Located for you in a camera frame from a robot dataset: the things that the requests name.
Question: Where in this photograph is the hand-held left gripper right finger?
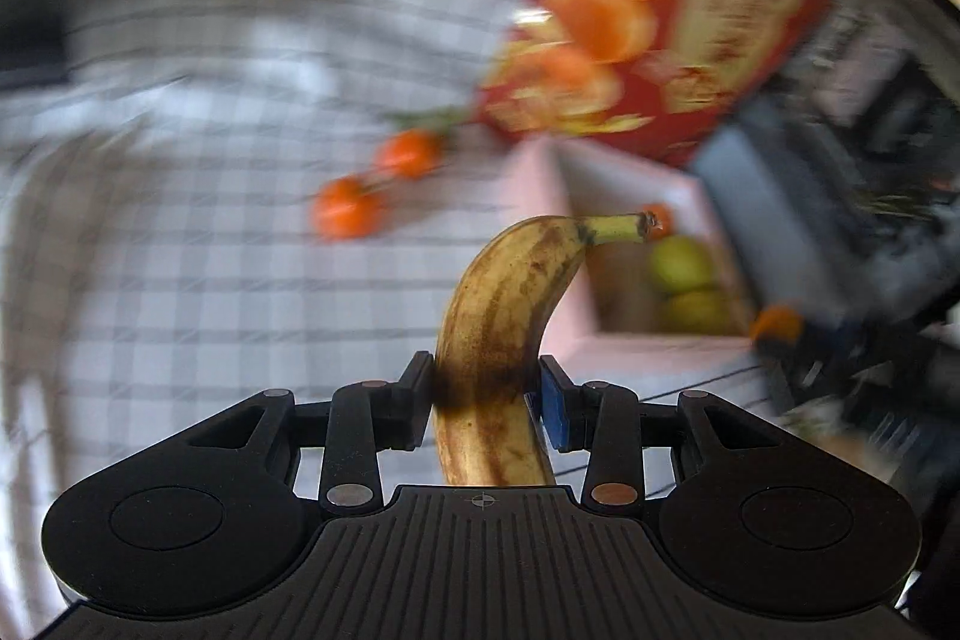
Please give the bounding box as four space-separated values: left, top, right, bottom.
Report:
536 355 788 510

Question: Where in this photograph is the spotted yellow banana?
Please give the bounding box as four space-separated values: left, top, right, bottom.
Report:
433 212 653 488

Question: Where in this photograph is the pink cardboard box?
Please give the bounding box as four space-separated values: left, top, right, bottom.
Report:
499 134 781 401

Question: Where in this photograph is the dark grey box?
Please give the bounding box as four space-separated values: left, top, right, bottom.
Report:
690 100 901 315

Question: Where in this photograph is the tangerine with green leaf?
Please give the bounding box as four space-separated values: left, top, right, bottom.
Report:
750 305 805 345

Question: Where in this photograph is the red printed fruit box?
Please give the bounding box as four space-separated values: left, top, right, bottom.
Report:
476 0 841 169

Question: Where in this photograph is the white black grid tablecloth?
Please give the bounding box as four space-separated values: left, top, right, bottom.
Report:
0 0 785 611

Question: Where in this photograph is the green pear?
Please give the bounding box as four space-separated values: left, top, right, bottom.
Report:
660 287 740 335
649 235 717 296

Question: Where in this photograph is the dark blurred equipment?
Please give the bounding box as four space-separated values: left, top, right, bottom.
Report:
780 0 960 281

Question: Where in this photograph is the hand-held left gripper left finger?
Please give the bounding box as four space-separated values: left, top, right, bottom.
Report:
187 351 440 513

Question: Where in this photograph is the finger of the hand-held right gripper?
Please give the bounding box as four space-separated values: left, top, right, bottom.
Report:
754 321 833 414

